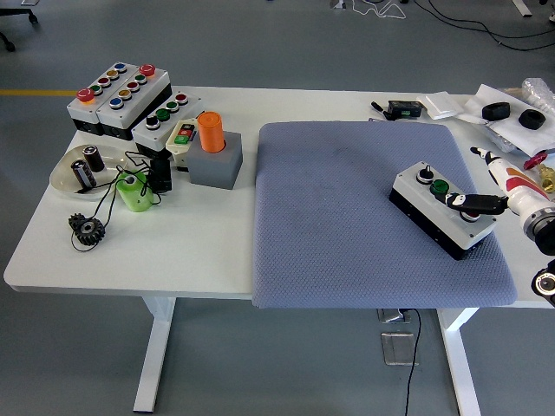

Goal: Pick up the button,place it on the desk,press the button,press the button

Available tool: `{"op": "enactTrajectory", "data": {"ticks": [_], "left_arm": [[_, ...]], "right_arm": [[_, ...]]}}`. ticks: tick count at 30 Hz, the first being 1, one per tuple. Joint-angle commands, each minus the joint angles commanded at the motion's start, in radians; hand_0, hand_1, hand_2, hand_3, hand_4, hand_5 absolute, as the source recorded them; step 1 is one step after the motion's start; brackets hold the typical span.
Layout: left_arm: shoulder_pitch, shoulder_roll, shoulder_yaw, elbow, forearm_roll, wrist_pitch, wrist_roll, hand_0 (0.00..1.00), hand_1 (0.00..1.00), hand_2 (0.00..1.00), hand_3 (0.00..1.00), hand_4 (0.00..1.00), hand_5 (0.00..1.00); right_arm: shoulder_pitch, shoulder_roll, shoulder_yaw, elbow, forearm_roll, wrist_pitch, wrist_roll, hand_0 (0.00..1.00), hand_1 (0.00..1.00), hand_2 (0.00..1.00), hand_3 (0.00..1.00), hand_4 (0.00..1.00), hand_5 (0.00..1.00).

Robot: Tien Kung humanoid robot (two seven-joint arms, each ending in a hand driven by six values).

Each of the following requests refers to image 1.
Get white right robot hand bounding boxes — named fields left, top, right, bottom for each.
left=433, top=146, right=555, bottom=218

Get four-button control box with red button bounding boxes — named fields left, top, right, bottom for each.
left=388, top=160, right=499, bottom=261

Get four-button control box with amber button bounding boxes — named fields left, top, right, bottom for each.
left=131, top=89, right=205, bottom=159

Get five-button box with emergency stop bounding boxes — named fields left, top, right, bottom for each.
left=66, top=62, right=131, bottom=136
left=95, top=63, right=173, bottom=142

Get clear plastic bag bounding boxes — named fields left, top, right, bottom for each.
left=481, top=120, right=521, bottom=153

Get white foam sheet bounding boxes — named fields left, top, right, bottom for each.
left=461, top=83, right=555, bottom=158

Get clear bubble wrap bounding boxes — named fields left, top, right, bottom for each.
left=521, top=77, right=555, bottom=114

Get black panel meter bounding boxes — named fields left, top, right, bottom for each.
left=387, top=100, right=425, bottom=120

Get grey-blue textured mat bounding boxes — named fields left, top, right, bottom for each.
left=251, top=120, right=519, bottom=309

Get metal floor socket box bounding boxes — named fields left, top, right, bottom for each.
left=375, top=308, right=412, bottom=324

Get white table leg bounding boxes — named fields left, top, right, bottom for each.
left=436, top=307, right=482, bottom=416
left=132, top=296, right=177, bottom=413

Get metal floor socket plate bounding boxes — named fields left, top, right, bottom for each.
left=380, top=331, right=420, bottom=367

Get grey square block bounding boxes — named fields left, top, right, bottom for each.
left=186, top=131, right=244, bottom=192

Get orange cylinder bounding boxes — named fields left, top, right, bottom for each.
left=197, top=111, right=225, bottom=154

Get small black cylindrical device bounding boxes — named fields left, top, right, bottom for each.
left=148, top=158, right=173, bottom=194

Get green cylinder spool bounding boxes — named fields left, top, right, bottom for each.
left=114, top=172, right=155, bottom=213

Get black cylindrical capacitor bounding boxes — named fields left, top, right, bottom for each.
left=70, top=159, right=97, bottom=190
left=82, top=146, right=107, bottom=173

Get black metal gear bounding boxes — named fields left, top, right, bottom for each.
left=68, top=212, right=107, bottom=249

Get clear glass dish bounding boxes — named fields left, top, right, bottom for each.
left=49, top=144, right=129, bottom=201

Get black office chair base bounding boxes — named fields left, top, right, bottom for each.
left=0, top=0, right=39, bottom=53

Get brass valve with red handle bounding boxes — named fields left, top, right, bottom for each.
left=523, top=151, right=555, bottom=194

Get black foam ring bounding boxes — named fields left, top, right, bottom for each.
left=518, top=108, right=545, bottom=130
left=481, top=101, right=512, bottom=122

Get black cables on floor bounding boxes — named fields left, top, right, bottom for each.
left=414, top=0, right=555, bottom=52

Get white cable on floor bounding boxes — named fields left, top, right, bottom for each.
left=350, top=0, right=408, bottom=21

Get black floor cable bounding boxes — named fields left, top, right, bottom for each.
left=401, top=308, right=422, bottom=416

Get cream switch with red green keys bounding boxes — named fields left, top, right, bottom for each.
left=166, top=119, right=201, bottom=168

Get thin black wire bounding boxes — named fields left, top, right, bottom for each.
left=70, top=150, right=174, bottom=253

